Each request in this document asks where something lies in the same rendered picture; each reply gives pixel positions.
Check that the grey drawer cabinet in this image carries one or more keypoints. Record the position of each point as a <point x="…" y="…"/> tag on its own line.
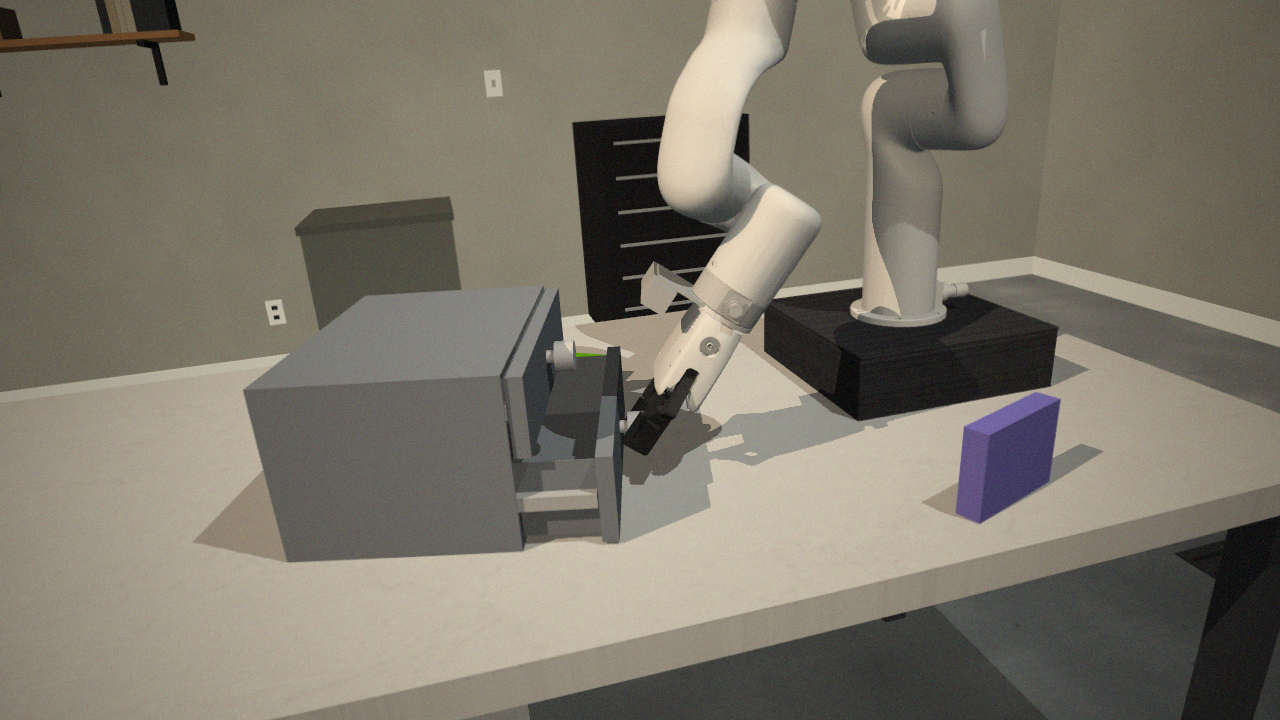
<point x="386" y="434"/>

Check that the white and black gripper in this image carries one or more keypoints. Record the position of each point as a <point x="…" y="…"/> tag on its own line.
<point x="689" y="363"/>

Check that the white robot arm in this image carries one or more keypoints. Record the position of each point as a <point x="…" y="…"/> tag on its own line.
<point x="903" y="113"/>

